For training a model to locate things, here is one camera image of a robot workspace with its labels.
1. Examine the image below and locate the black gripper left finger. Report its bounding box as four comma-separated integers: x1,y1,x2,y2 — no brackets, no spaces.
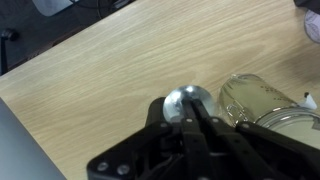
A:
87,99,215,180

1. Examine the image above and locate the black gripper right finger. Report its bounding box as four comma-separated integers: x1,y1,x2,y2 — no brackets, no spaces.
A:
192,99,320,180

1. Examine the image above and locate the metal funnel bottle lid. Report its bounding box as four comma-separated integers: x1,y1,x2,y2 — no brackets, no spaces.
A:
146,84,217,126

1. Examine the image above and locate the golden clamp jar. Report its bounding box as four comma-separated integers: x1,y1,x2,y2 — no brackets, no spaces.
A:
219,73,320,151

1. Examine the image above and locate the small white paper tag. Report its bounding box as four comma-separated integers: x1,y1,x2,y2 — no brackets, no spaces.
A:
299,92,318,111

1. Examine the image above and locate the black knob post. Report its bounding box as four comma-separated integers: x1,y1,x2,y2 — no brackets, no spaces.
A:
0,27,21,76

